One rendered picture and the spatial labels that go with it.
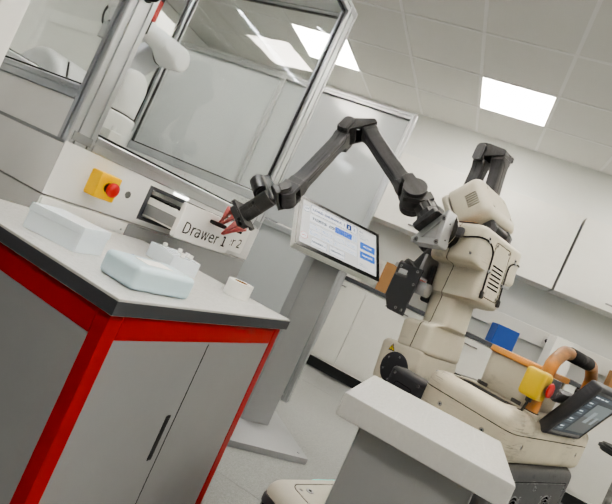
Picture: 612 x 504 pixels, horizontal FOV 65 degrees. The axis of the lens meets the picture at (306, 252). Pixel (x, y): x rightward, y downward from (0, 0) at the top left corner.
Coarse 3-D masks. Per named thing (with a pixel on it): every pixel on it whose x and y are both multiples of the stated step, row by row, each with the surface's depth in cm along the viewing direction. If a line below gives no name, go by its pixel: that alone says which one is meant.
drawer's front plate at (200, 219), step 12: (180, 216) 144; (192, 216) 148; (204, 216) 152; (216, 216) 158; (180, 228) 145; (192, 228) 150; (204, 228) 155; (216, 228) 160; (192, 240) 152; (204, 240) 157; (216, 240) 163; (228, 240) 168
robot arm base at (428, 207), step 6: (420, 204) 148; (426, 204) 147; (432, 204) 147; (420, 210) 147; (426, 210) 145; (432, 210) 141; (438, 210) 141; (420, 216) 146; (426, 216) 141; (432, 216) 142; (438, 216) 142; (414, 222) 144; (420, 222) 142; (426, 222) 143; (420, 228) 145
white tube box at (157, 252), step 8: (152, 248) 126; (160, 248) 124; (168, 248) 129; (152, 256) 125; (160, 256) 123; (168, 256) 120; (176, 256) 120; (168, 264) 119; (176, 264) 120; (184, 264) 122; (192, 264) 123; (184, 272) 122; (192, 272) 124
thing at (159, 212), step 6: (150, 198) 152; (150, 204) 152; (156, 204) 151; (162, 204) 150; (144, 210) 152; (150, 210) 151; (156, 210) 150; (162, 210) 149; (168, 210) 148; (174, 210) 148; (150, 216) 151; (156, 216) 150; (162, 216) 149; (168, 216) 148; (174, 216) 147; (162, 222) 148; (168, 222) 147
